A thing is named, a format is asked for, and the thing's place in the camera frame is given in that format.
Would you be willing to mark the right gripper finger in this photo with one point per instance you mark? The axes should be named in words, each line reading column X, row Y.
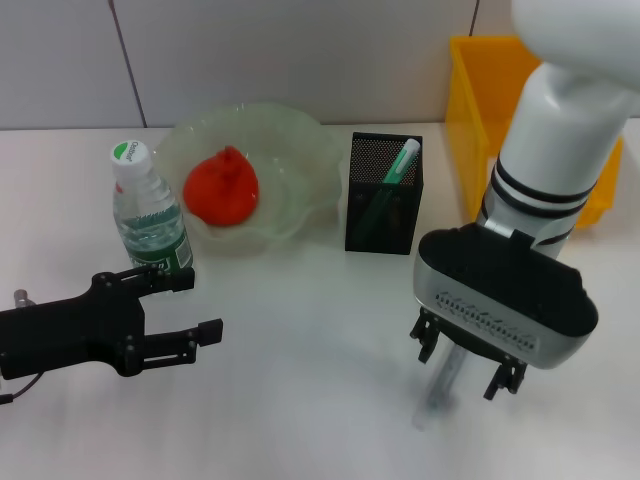
column 505, row 380
column 427, row 335

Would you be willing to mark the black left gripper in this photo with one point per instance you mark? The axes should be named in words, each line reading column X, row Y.
column 70, row 330

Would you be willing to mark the grey marker pen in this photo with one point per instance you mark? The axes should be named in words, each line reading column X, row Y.
column 445, row 380

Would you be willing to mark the clear green label water bottle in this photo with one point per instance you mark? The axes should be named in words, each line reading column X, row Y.
column 150, row 220

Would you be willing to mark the mint green utility knife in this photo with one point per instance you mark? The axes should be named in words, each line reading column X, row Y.
column 400, row 167

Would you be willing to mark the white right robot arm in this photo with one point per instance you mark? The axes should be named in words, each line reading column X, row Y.
column 560, row 125

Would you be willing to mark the black mesh pen holder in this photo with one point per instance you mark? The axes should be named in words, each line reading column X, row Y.
column 395, row 225

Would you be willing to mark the small silver gripper knob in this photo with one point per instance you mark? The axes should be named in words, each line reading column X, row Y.
column 22, row 298

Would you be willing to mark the pale green glass bowl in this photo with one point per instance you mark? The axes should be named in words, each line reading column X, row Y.
column 295, row 165

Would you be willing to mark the yellow plastic storage bin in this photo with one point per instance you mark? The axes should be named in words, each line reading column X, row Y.
column 475, row 125

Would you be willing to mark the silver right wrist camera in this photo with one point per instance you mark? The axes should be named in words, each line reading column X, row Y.
column 500, row 295

